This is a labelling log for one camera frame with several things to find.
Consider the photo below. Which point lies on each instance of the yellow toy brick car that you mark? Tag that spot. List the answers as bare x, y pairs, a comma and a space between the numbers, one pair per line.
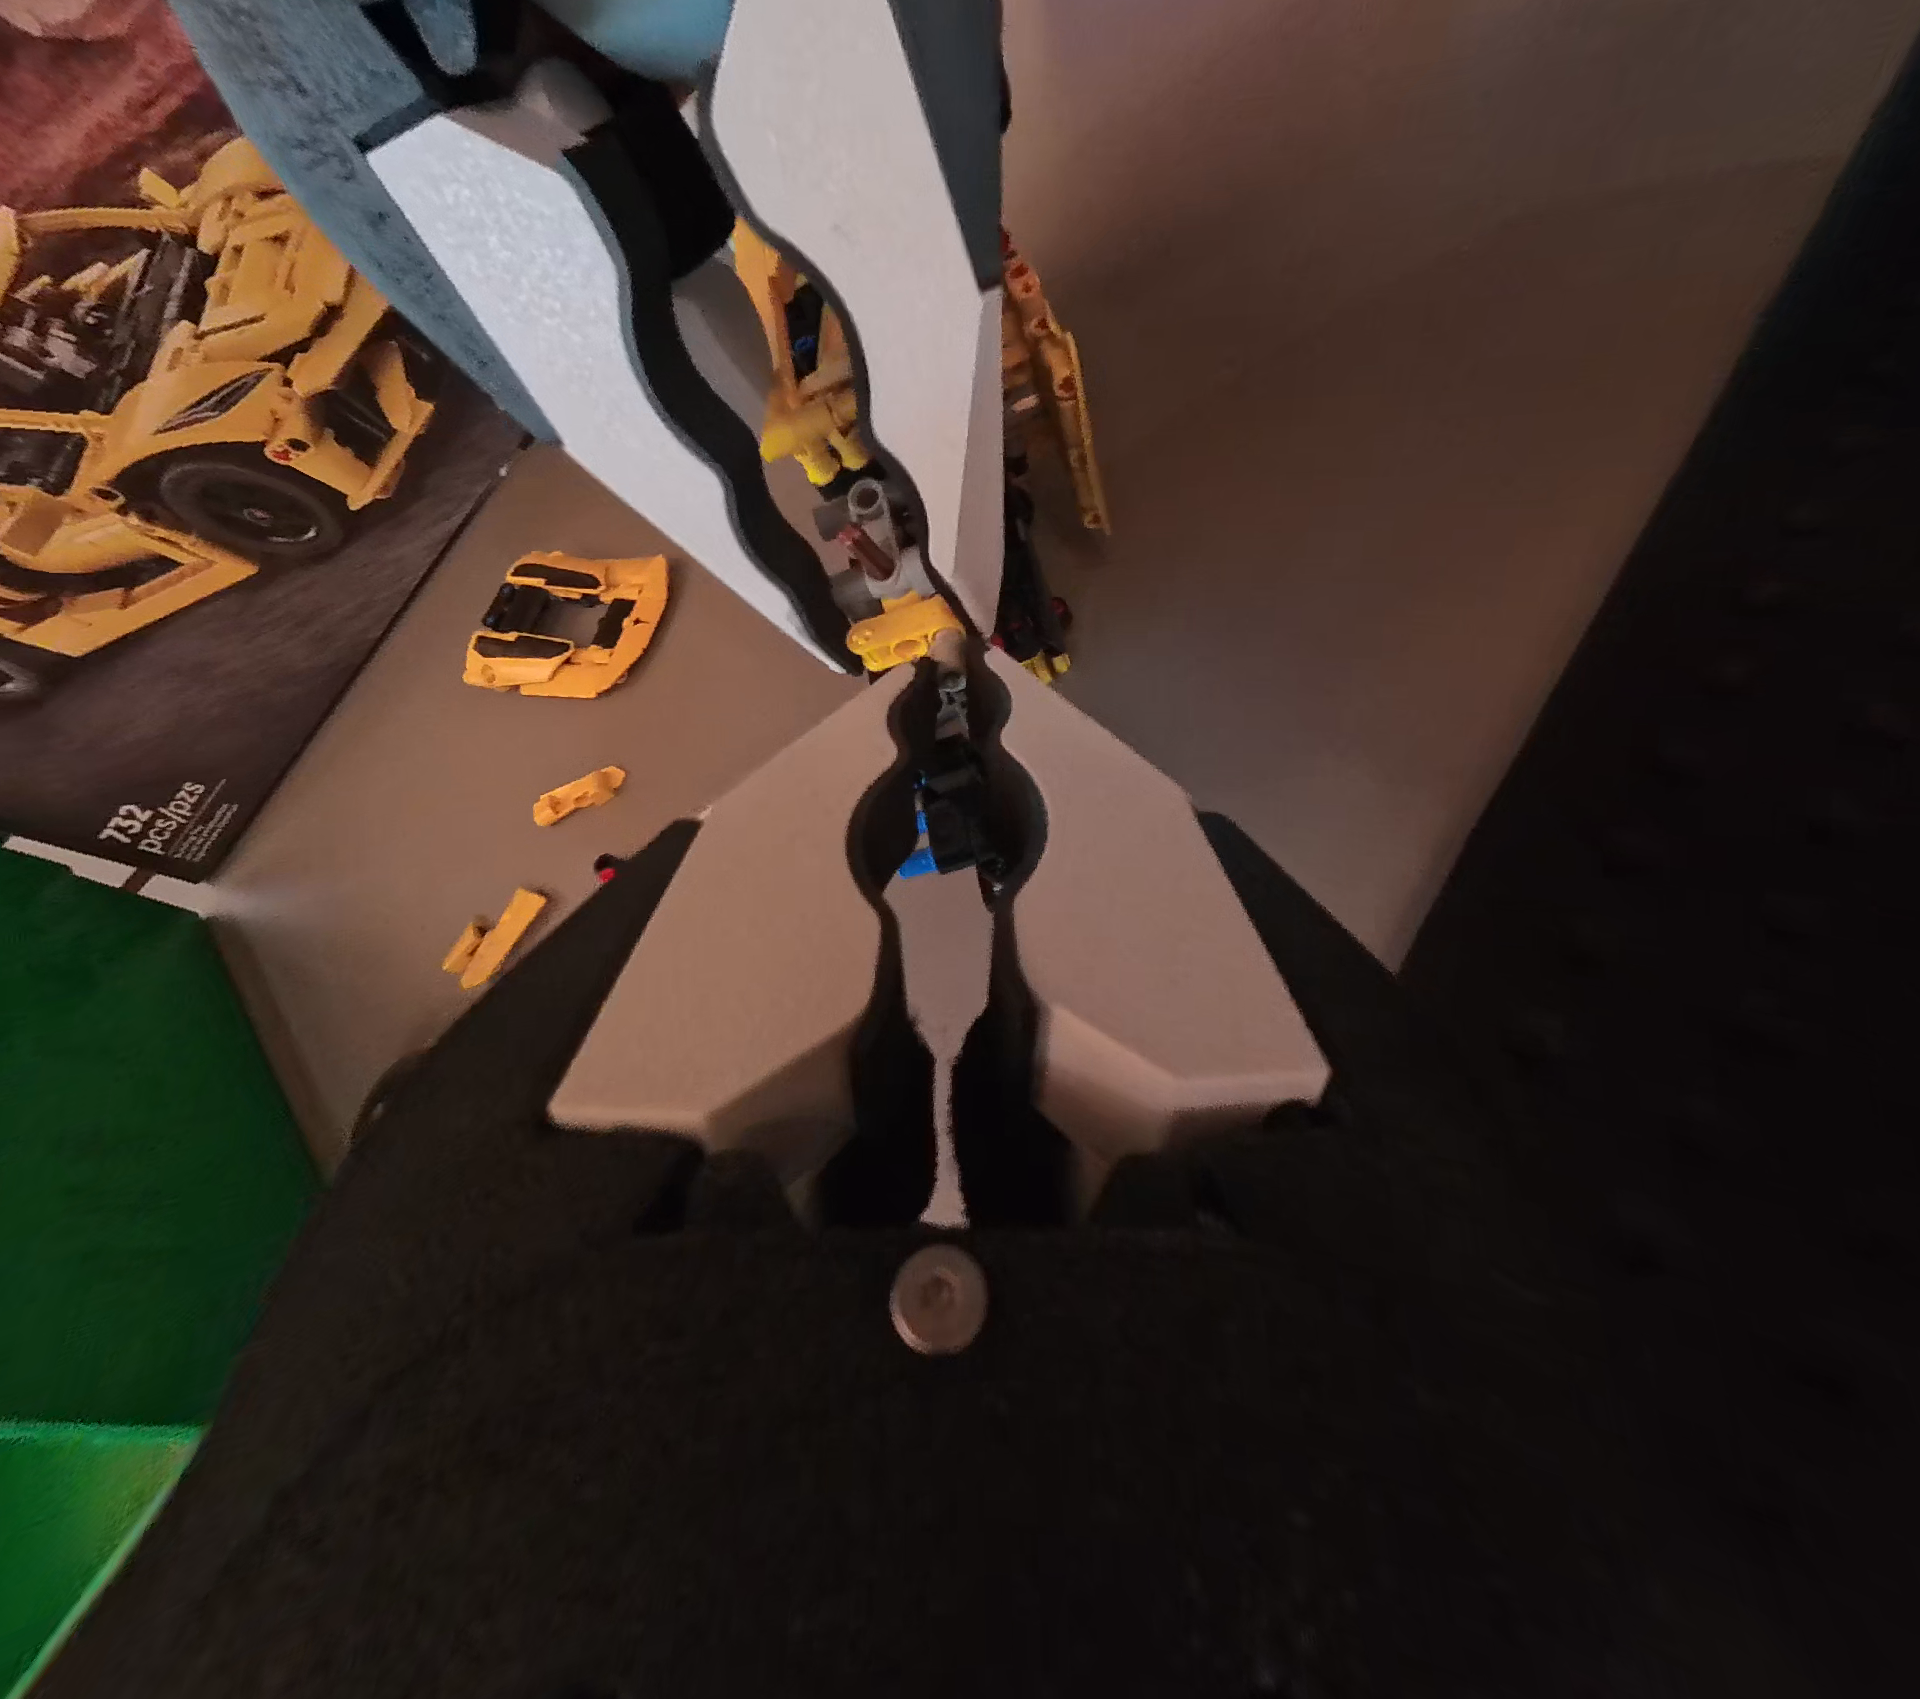
1065, 409

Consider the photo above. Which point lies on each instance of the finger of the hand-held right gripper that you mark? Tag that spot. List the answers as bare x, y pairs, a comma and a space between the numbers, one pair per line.
855, 125
511, 259

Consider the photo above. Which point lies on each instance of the small yellow brick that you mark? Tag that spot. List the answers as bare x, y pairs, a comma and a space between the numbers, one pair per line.
578, 797
495, 939

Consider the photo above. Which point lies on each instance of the black dimpled mat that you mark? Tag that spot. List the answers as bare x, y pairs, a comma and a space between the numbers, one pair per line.
1695, 831

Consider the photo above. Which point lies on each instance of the yellow brick car panel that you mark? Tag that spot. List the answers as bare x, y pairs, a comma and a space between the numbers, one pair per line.
571, 681

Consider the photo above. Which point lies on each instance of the dark car set box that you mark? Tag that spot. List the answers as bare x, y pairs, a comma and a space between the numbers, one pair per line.
151, 711

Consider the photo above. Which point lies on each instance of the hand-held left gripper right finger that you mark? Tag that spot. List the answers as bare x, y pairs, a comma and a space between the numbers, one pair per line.
1155, 965

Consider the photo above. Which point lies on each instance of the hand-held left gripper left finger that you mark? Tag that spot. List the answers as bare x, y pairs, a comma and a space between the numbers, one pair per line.
720, 981

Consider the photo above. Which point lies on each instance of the black grey brick assembly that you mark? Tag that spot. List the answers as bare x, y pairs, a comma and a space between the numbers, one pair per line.
953, 801

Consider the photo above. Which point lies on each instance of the green plastic bin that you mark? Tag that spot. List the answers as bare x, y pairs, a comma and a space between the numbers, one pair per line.
121, 1131

